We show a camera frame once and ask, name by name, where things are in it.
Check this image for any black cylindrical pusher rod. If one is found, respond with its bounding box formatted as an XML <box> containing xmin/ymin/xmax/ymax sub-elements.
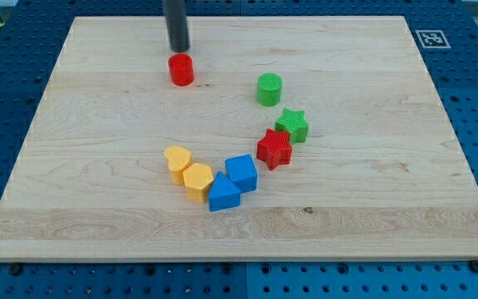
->
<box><xmin>162</xmin><ymin>0</ymin><xmax>190</xmax><ymax>53</ymax></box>

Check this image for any red cylinder block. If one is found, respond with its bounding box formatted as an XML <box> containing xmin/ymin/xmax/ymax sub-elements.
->
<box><xmin>168</xmin><ymin>53</ymin><xmax>194</xmax><ymax>86</ymax></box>

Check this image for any green cylinder block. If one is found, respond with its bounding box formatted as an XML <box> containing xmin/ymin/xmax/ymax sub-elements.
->
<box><xmin>256</xmin><ymin>73</ymin><xmax>283</xmax><ymax>106</ymax></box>

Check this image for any yellow heart block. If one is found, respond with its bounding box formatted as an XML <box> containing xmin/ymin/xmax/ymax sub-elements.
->
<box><xmin>164</xmin><ymin>146</ymin><xmax>193</xmax><ymax>185</ymax></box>

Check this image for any wooden board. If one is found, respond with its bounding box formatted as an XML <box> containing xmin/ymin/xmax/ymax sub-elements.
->
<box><xmin>0</xmin><ymin>16</ymin><xmax>478</xmax><ymax>263</ymax></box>

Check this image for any green star block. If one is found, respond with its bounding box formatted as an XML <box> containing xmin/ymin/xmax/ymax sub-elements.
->
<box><xmin>275</xmin><ymin>108</ymin><xmax>309</xmax><ymax>145</ymax></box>

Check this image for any yellow hexagon block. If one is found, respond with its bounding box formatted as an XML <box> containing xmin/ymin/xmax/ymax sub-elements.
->
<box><xmin>183</xmin><ymin>163</ymin><xmax>214</xmax><ymax>203</ymax></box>

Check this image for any red star block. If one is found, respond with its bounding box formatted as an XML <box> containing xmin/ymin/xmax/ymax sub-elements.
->
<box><xmin>256</xmin><ymin>128</ymin><xmax>293</xmax><ymax>170</ymax></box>

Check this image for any blue cube block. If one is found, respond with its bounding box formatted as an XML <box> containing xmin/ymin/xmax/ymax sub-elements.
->
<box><xmin>225</xmin><ymin>154</ymin><xmax>258</xmax><ymax>193</ymax></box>

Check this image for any blue triangle block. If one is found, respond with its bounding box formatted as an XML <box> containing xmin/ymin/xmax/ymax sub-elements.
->
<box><xmin>208</xmin><ymin>172</ymin><xmax>241</xmax><ymax>212</ymax></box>

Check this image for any white fiducial marker tag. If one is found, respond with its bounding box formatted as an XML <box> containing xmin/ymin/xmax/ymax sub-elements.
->
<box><xmin>416</xmin><ymin>29</ymin><xmax>451</xmax><ymax>49</ymax></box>

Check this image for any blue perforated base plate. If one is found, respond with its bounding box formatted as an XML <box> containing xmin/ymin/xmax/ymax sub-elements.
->
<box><xmin>0</xmin><ymin>1</ymin><xmax>478</xmax><ymax>298</ymax></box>

